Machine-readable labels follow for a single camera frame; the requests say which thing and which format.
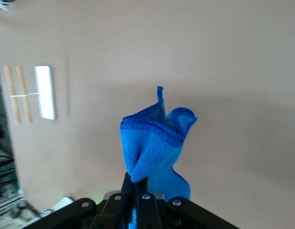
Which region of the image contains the wooden rack rod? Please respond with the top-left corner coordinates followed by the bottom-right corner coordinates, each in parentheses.
top-left (3, 66), bottom-right (22, 125)

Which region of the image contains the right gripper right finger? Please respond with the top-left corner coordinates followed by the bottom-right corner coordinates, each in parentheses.
top-left (135, 177), bottom-right (239, 229)

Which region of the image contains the white rack base plate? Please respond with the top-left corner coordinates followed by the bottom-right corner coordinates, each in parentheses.
top-left (34, 65), bottom-right (57, 121)

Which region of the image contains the blue microfibre towel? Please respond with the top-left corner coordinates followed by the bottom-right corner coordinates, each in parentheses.
top-left (120, 85), bottom-right (198, 229)

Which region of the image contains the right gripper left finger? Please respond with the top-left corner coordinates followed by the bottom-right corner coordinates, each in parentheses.
top-left (23, 172), bottom-right (133, 229)

